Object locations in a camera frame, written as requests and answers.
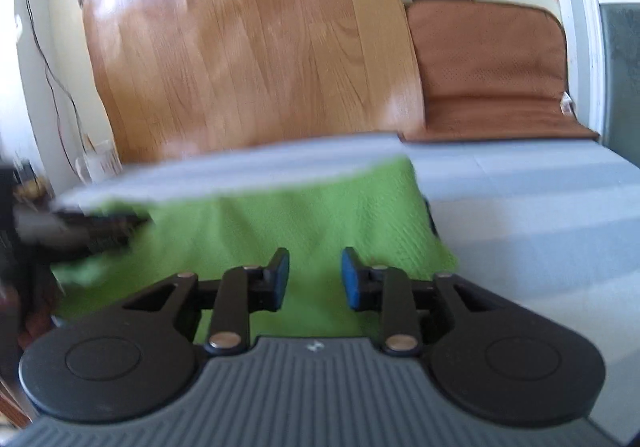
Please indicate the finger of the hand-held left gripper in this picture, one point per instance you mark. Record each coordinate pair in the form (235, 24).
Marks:
(85, 229)

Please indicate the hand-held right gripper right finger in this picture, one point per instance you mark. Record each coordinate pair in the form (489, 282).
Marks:
(351, 277)

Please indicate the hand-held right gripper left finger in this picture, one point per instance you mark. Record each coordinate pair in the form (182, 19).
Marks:
(281, 277)

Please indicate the green navy white striped sweater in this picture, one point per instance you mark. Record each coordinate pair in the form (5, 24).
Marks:
(310, 212)

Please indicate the white enamel mug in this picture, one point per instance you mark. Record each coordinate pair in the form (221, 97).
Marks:
(102, 159)

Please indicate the blue striped bed sheet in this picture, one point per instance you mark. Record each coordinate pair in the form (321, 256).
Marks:
(525, 227)

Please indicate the wood-grain board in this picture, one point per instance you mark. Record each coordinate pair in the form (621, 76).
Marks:
(240, 42)

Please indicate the brown seat cushion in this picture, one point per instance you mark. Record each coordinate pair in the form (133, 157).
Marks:
(485, 62)

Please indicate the white window frame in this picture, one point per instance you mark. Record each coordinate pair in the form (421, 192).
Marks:
(597, 77)

